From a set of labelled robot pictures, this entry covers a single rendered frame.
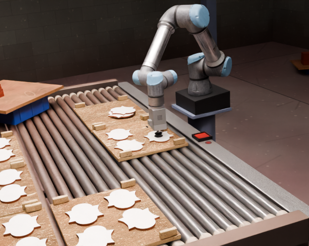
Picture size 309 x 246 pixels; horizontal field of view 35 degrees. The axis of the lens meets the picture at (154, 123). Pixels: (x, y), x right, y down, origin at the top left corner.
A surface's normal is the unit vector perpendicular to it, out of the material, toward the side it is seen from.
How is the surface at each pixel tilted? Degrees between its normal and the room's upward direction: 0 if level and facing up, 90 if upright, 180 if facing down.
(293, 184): 0
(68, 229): 0
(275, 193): 0
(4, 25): 90
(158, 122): 90
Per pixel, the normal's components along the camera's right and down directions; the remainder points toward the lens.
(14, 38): 0.43, 0.29
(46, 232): -0.07, -0.94
